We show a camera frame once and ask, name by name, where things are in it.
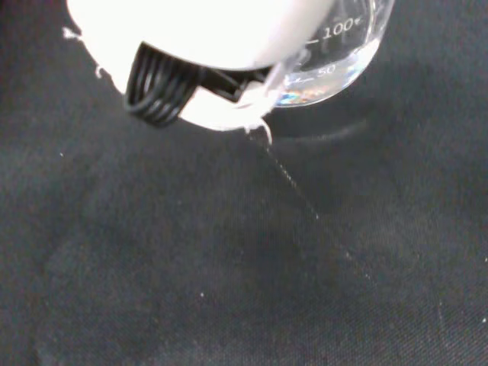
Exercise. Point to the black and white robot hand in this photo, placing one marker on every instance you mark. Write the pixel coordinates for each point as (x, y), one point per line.
(190, 30)

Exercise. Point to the black cloth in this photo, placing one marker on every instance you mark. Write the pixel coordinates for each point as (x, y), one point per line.
(190, 248)

